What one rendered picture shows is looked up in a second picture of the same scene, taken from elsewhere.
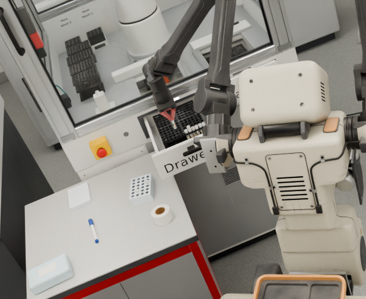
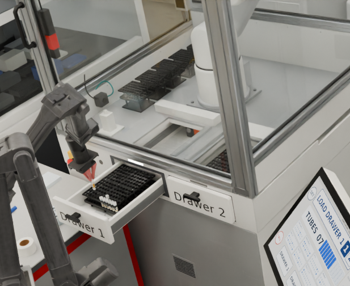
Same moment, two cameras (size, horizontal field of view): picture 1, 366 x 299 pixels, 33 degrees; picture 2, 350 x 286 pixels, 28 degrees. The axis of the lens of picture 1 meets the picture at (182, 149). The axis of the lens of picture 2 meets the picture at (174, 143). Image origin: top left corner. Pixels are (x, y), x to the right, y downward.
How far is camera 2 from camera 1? 201 cm
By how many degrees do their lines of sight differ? 40
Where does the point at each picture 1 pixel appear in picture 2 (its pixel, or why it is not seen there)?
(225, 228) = not seen: outside the picture
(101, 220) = (18, 214)
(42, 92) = (46, 85)
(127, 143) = (101, 170)
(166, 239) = not seen: hidden behind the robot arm
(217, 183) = (169, 261)
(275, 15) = (235, 156)
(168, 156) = (63, 207)
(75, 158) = (65, 151)
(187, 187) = (145, 244)
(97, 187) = (59, 186)
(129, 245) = not seen: outside the picture
